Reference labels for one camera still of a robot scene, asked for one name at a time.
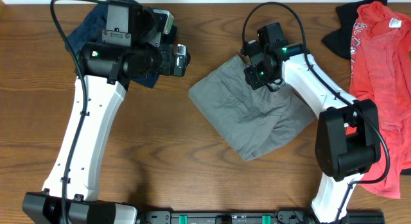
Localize grey shorts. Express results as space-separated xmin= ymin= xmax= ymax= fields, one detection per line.
xmin=189 ymin=56 xmax=315 ymax=161

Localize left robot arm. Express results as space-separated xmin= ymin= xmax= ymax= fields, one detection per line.
xmin=22 ymin=0 xmax=190 ymax=224

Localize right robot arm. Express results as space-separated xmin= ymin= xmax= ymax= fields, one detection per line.
xmin=241 ymin=22 xmax=385 ymax=223

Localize black garment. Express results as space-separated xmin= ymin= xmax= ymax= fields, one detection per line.
xmin=320 ymin=0 xmax=411 ymax=176

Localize folded navy blue jeans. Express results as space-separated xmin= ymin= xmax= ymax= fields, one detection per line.
xmin=67 ymin=0 xmax=178 ymax=89

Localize red t-shirt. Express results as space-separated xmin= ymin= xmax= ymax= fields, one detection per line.
xmin=349 ymin=2 xmax=410 ymax=199

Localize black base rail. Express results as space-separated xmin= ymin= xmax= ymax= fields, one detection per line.
xmin=137 ymin=210 xmax=386 ymax=224

